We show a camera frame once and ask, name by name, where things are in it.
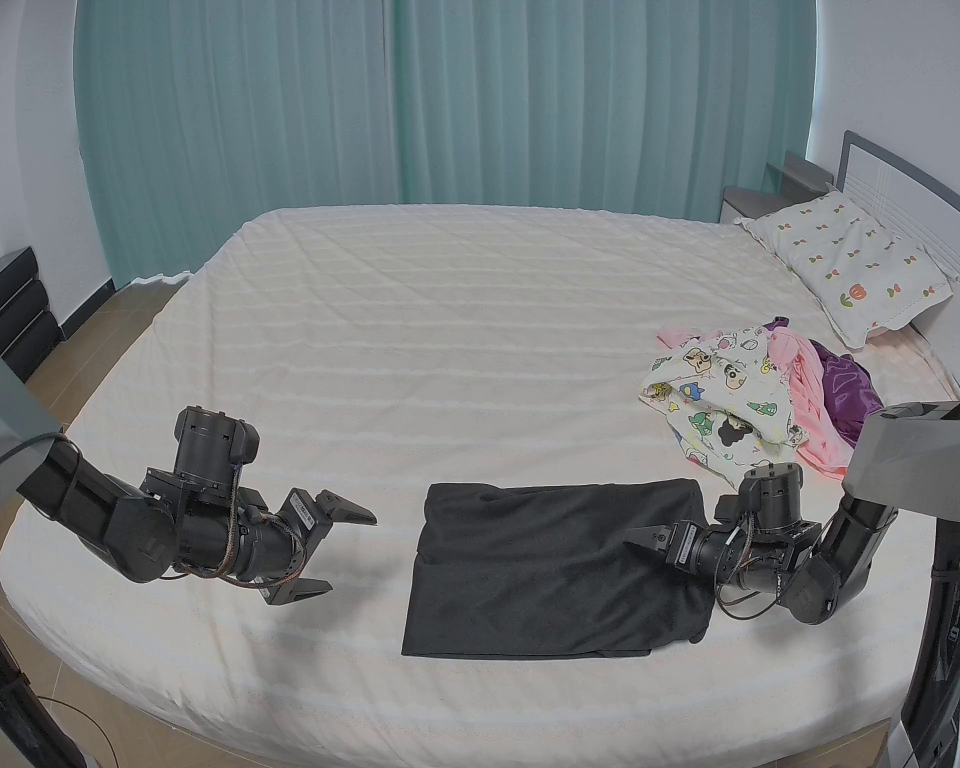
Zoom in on black T-shirt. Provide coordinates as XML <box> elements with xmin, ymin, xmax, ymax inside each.
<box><xmin>401</xmin><ymin>478</ymin><xmax>717</xmax><ymax>661</ymax></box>

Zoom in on pink garment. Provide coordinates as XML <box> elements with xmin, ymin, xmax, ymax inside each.
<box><xmin>657</xmin><ymin>324</ymin><xmax>852</xmax><ymax>477</ymax></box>

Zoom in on purple garment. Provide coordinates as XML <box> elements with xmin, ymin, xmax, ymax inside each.
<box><xmin>765</xmin><ymin>318</ymin><xmax>886</xmax><ymax>447</ymax></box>

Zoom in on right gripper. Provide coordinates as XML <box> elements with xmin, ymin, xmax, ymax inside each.
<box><xmin>660</xmin><ymin>519</ymin><xmax>723</xmax><ymax>576</ymax></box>

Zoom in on blue-green curtain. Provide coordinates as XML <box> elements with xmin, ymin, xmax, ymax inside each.
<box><xmin>396</xmin><ymin>0</ymin><xmax>819</xmax><ymax>222</ymax></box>
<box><xmin>73</xmin><ymin>0</ymin><xmax>402</xmax><ymax>290</ymax></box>

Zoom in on white printed pillow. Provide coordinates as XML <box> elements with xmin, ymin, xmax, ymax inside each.
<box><xmin>733</xmin><ymin>189</ymin><xmax>955</xmax><ymax>350</ymax></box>

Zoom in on bed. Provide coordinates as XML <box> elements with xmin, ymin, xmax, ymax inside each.
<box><xmin>0</xmin><ymin>129</ymin><xmax>960</xmax><ymax>759</ymax></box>

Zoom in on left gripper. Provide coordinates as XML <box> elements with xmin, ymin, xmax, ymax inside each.
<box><xmin>231</xmin><ymin>487</ymin><xmax>378</xmax><ymax>607</ymax></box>

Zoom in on white printed garment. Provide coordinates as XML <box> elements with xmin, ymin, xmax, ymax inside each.
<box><xmin>639</xmin><ymin>324</ymin><xmax>811</xmax><ymax>489</ymax></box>

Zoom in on black cable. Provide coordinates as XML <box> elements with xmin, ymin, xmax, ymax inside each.
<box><xmin>33</xmin><ymin>693</ymin><xmax>117</xmax><ymax>768</ymax></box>
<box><xmin>714</xmin><ymin>581</ymin><xmax>785</xmax><ymax>622</ymax></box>

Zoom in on black chest of drawers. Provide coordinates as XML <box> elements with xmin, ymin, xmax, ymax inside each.
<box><xmin>0</xmin><ymin>247</ymin><xmax>60</xmax><ymax>380</ymax></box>

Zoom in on grey bedside table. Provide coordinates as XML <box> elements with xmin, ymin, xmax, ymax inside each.
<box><xmin>720</xmin><ymin>150</ymin><xmax>835</xmax><ymax>224</ymax></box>

